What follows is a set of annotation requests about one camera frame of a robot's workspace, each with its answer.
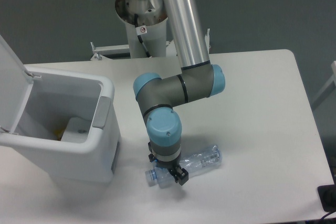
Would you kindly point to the white trash can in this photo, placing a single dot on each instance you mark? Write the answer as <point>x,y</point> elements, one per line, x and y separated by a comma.
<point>62,121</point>

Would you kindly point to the black device at table edge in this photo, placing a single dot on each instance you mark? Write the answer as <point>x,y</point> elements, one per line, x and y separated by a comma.
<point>327,197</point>

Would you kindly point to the white trash can lid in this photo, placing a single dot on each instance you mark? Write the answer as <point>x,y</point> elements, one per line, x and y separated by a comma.
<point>16,86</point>

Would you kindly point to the white metal base frame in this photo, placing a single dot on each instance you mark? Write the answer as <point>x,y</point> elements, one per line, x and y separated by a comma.
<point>123,51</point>

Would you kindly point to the white plastic wrapper bag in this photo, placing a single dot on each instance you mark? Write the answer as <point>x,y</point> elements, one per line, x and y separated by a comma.
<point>77,130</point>

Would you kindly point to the white furniture leg at right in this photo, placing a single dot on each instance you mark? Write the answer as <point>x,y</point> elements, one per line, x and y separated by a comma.
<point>325,90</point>

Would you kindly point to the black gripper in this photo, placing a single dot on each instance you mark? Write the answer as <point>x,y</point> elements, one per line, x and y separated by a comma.
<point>180,174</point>

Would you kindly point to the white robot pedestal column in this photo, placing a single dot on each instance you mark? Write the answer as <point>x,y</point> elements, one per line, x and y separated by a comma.
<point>147,37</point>

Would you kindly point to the clear plastic water bottle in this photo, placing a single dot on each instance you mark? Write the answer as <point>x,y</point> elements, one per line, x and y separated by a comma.
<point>196,164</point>

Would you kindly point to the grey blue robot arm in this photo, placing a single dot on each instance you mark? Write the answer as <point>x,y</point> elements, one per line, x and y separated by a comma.
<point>158,96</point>

